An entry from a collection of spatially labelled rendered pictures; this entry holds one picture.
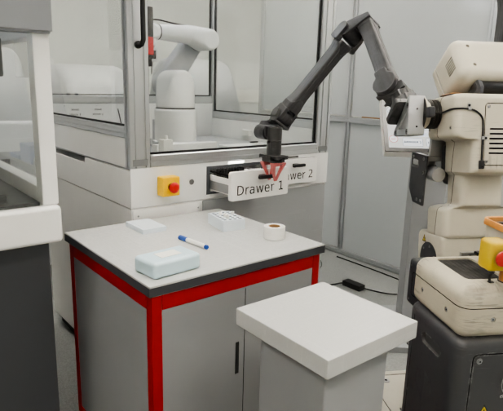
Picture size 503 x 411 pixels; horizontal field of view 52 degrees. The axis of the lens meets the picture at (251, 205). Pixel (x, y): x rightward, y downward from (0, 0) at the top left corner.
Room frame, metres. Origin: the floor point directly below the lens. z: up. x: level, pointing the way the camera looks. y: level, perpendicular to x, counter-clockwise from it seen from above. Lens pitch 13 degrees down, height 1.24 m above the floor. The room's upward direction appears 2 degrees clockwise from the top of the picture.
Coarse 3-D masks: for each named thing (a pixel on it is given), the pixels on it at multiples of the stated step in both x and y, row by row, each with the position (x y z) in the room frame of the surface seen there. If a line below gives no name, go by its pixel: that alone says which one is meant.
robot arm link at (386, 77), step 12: (360, 24) 1.90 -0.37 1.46; (372, 24) 1.87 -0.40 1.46; (348, 36) 1.94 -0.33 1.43; (360, 36) 1.96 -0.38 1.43; (372, 36) 1.84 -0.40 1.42; (372, 48) 1.80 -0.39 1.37; (384, 48) 1.78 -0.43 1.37; (372, 60) 1.77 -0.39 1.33; (384, 60) 1.72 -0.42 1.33; (384, 72) 1.65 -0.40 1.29; (384, 84) 1.61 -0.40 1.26
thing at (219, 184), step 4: (212, 176) 2.00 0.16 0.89; (216, 176) 1.98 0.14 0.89; (212, 180) 2.00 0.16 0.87; (216, 180) 1.98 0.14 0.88; (220, 180) 1.96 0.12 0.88; (224, 180) 1.94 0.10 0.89; (212, 184) 1.99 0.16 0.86; (216, 184) 1.97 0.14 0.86; (220, 184) 1.95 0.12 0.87; (224, 184) 1.93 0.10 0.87; (212, 188) 1.99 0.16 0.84; (216, 188) 1.97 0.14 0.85; (220, 188) 1.95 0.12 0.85; (224, 188) 1.93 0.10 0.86; (220, 192) 1.96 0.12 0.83; (224, 192) 1.93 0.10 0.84
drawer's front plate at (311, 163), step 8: (288, 160) 2.25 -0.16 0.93; (296, 160) 2.28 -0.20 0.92; (304, 160) 2.31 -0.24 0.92; (312, 160) 2.35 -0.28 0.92; (296, 168) 2.28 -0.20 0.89; (304, 168) 2.31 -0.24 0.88; (312, 168) 2.35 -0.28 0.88; (296, 176) 2.28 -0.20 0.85; (304, 176) 2.32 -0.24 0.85; (312, 176) 2.35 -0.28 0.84
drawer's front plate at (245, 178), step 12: (276, 168) 2.02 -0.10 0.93; (288, 168) 2.05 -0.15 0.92; (228, 180) 1.88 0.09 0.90; (240, 180) 1.90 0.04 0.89; (252, 180) 1.94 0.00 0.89; (264, 180) 1.98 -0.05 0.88; (228, 192) 1.88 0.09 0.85; (240, 192) 1.90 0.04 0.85; (264, 192) 1.98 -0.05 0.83; (276, 192) 2.02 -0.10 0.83
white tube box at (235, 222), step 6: (210, 216) 1.75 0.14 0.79; (216, 216) 1.73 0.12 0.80; (222, 216) 1.73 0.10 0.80; (234, 216) 1.73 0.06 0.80; (210, 222) 1.75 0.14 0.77; (216, 222) 1.71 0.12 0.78; (222, 222) 1.67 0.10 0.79; (228, 222) 1.68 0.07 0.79; (234, 222) 1.69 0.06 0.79; (240, 222) 1.70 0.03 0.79; (222, 228) 1.67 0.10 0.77; (228, 228) 1.68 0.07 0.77; (234, 228) 1.69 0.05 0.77; (240, 228) 1.70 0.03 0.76
